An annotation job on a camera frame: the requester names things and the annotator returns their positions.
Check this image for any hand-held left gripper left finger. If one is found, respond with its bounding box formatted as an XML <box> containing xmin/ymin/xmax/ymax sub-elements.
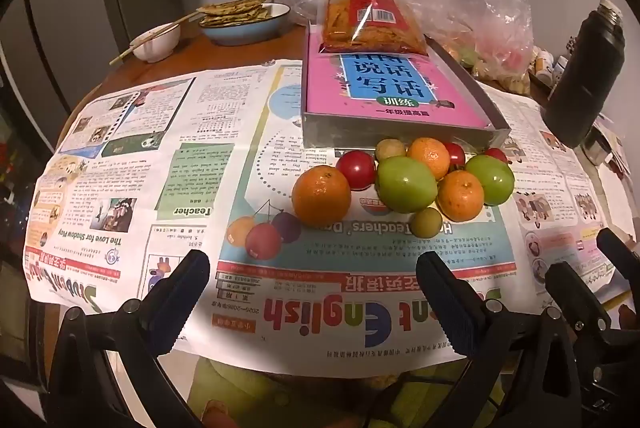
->
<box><xmin>47</xmin><ymin>249</ymin><xmax>212</xmax><ymax>428</ymax></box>

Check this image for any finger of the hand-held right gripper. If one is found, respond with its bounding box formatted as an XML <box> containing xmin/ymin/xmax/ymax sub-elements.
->
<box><xmin>596</xmin><ymin>228</ymin><xmax>640</xmax><ymax>283</ymax></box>
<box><xmin>544</xmin><ymin>260</ymin><xmax>614</xmax><ymax>335</ymax></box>

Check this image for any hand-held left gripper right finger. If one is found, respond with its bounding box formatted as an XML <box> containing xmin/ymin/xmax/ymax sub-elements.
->
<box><xmin>416</xmin><ymin>252</ymin><xmax>596</xmax><ymax>428</ymax></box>

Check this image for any small yellow-green fruit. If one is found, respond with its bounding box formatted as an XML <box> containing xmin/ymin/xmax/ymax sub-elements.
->
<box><xmin>410</xmin><ymin>207</ymin><xmax>443</xmax><ymax>239</ymax></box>
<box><xmin>375</xmin><ymin>138</ymin><xmax>407</xmax><ymax>161</ymax></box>

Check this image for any orange mandarin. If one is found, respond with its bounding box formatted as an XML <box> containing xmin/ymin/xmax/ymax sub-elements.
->
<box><xmin>291</xmin><ymin>167</ymin><xmax>352</xmax><ymax>229</ymax></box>
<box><xmin>406</xmin><ymin>137</ymin><xmax>451</xmax><ymax>181</ymax></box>
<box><xmin>436</xmin><ymin>169</ymin><xmax>486</xmax><ymax>221</ymax></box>

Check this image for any grey rectangular tray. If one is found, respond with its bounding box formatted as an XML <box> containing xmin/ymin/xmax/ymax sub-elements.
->
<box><xmin>301</xmin><ymin>22</ymin><xmax>512</xmax><ymax>155</ymax></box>

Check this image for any cluster of tan round fruits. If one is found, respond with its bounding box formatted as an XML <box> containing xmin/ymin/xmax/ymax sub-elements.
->
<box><xmin>472</xmin><ymin>58</ymin><xmax>532</xmax><ymax>96</ymax></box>

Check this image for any steel cup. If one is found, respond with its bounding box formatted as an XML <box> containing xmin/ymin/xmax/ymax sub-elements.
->
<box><xmin>580</xmin><ymin>123</ymin><xmax>615</xmax><ymax>166</ymax></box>

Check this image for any colourful printed newspaper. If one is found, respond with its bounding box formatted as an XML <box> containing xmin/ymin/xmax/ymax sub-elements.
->
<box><xmin>22</xmin><ymin>58</ymin><xmax>631</xmax><ymax>379</ymax></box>

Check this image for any black thermos flask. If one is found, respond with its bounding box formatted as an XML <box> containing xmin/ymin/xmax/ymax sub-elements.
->
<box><xmin>542</xmin><ymin>0</ymin><xmax>627</xmax><ymax>149</ymax></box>

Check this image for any white plastic jar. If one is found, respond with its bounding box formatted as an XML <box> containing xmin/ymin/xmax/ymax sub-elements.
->
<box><xmin>550</xmin><ymin>56</ymin><xmax>571</xmax><ymax>83</ymax></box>

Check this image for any pink book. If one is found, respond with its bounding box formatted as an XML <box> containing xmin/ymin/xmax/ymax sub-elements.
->
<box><xmin>305</xmin><ymin>50</ymin><xmax>488</xmax><ymax>129</ymax></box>

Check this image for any small white bowl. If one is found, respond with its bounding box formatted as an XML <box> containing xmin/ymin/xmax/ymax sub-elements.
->
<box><xmin>130</xmin><ymin>24</ymin><xmax>182</xmax><ymax>63</ymax></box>

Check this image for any wooden chopstick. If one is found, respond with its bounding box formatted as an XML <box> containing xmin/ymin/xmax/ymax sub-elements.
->
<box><xmin>109</xmin><ymin>12</ymin><xmax>201</xmax><ymax>66</ymax></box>
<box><xmin>130</xmin><ymin>10</ymin><xmax>203</xmax><ymax>49</ymax></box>

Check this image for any blue enamel bowl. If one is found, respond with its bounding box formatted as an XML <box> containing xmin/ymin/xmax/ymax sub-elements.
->
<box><xmin>200</xmin><ymin>2</ymin><xmax>292</xmax><ymax>47</ymax></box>

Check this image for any stack of flat pancakes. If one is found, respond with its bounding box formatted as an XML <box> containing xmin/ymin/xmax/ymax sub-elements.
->
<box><xmin>196</xmin><ymin>0</ymin><xmax>276</xmax><ymax>27</ymax></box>

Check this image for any grey refrigerator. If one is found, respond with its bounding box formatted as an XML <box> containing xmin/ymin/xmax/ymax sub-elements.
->
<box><xmin>0</xmin><ymin>0</ymin><xmax>131</xmax><ymax>119</ymax></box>

